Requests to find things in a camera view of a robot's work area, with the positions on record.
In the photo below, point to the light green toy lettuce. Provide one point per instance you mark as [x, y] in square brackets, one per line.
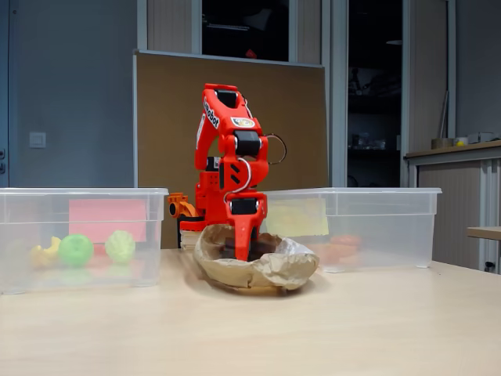
[120, 246]

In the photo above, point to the orange toy waffle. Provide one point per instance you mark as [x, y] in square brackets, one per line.
[332, 252]

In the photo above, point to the small red object behind window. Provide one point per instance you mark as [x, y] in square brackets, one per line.
[251, 54]

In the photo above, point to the white light switch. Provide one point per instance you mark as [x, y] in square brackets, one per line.
[37, 140]

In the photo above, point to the crumpled brown paper bag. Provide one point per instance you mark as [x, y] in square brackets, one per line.
[274, 270]

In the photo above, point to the thin leaning rod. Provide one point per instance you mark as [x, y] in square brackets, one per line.
[444, 113]

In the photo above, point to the pink sticky note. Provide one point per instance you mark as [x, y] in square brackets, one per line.
[105, 215]

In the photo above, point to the red robot arm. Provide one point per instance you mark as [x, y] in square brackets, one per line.
[211, 129]

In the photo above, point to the yellow sticky note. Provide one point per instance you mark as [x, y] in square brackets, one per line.
[301, 217]

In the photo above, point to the clear plastic bin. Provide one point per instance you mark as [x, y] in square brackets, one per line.
[391, 235]
[15, 211]

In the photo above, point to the wooden block stack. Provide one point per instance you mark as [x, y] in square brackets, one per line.
[189, 239]

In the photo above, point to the green toy apple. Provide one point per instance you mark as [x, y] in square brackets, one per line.
[76, 250]

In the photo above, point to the brown tape roll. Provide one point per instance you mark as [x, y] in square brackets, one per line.
[442, 143]

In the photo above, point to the beige side table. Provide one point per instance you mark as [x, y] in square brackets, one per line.
[485, 232]

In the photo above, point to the brown toy donut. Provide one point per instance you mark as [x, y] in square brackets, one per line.
[344, 241]

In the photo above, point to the orange table clamp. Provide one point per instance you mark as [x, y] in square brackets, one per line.
[178, 205]

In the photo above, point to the grey roller shutter cabinet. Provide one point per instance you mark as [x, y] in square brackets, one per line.
[450, 203]

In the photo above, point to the yellow toy banana bunch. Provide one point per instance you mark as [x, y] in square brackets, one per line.
[43, 254]

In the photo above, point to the brown cork board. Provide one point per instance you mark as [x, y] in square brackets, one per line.
[164, 117]

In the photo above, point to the white and yellow cup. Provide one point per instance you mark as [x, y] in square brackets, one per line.
[461, 142]

